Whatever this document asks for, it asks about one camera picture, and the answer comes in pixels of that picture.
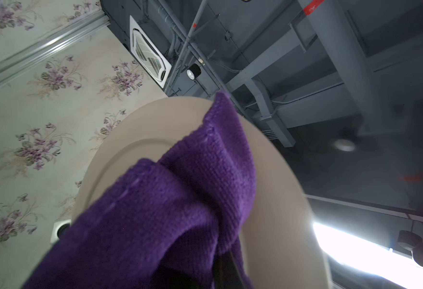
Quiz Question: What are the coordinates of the black ceiling spotlight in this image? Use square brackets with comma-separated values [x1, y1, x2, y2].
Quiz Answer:
[186, 63, 202, 81]

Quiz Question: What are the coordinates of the purple microfibre cloth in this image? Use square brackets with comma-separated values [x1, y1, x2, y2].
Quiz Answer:
[24, 93, 256, 289]

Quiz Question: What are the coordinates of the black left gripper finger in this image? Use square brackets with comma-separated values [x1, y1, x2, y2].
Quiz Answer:
[213, 252, 246, 289]

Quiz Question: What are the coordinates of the yellow white striped round plate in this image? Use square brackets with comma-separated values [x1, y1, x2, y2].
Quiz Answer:
[72, 96, 331, 289]

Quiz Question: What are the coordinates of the ceiling fluorescent light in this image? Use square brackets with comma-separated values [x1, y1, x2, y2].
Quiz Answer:
[313, 223, 423, 289]

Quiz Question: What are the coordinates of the ceiling air vent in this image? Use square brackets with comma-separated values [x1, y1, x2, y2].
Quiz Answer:
[128, 16, 172, 89]

